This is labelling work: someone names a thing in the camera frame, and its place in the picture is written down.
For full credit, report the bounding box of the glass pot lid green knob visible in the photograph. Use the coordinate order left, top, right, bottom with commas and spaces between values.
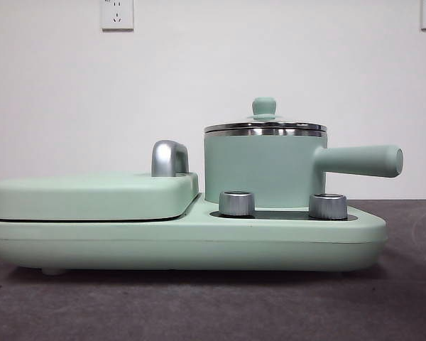
203, 97, 328, 133

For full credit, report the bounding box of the chrome control knob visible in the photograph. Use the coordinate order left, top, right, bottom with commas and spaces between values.
218, 190, 256, 217
307, 193, 349, 220

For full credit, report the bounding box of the mint green breakfast machine base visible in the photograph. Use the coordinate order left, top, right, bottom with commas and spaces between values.
0, 198, 388, 276

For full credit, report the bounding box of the mint green pot with handle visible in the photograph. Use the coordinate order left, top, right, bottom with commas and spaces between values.
202, 128, 405, 210

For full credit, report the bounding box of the mint griddle lid chrome handle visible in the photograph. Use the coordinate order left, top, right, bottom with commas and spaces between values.
0, 140, 202, 222

